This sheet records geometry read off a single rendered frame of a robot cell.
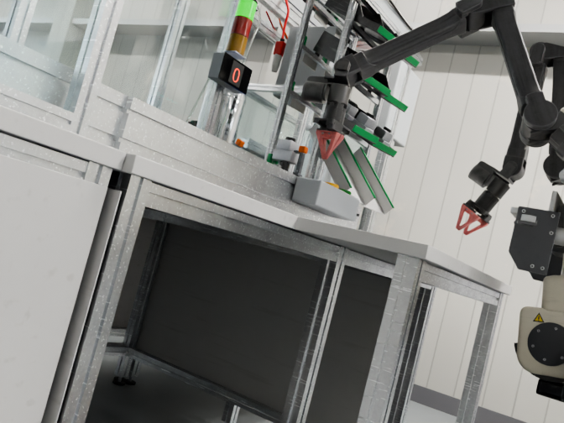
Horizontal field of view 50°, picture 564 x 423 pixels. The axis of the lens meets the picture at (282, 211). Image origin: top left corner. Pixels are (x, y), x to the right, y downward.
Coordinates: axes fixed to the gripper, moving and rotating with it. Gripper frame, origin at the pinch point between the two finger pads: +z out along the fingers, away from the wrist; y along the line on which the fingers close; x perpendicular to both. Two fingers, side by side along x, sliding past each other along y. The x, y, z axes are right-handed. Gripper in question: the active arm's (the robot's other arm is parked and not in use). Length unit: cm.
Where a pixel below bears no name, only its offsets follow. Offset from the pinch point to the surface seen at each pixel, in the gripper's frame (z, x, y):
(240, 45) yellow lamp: -23.0, -21.2, 20.0
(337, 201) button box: 13.0, 12.7, 10.3
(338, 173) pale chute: 0.6, -6.2, -20.1
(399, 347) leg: 41, 41, 24
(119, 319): 82, -163, -97
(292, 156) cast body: 1.6, -8.9, 2.2
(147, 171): 21, 13, 73
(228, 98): -32, -87, -55
